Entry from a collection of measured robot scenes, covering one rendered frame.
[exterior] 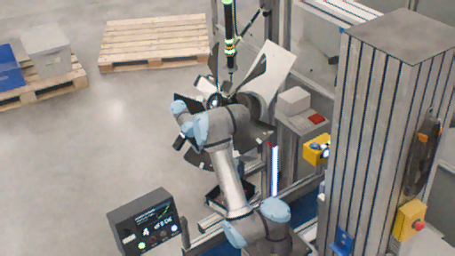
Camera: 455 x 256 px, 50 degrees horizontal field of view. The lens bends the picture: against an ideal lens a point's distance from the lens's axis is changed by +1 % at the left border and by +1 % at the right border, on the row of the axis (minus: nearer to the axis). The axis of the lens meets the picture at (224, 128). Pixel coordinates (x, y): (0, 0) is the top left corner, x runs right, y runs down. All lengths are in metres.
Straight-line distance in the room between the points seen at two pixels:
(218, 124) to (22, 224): 2.40
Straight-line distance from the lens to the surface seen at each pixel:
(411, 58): 1.34
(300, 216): 2.79
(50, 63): 5.17
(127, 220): 1.96
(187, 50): 5.33
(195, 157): 2.59
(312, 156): 2.49
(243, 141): 2.39
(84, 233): 3.69
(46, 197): 4.06
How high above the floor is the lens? 2.67
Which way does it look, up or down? 38 degrees down
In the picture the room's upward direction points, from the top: 4 degrees counter-clockwise
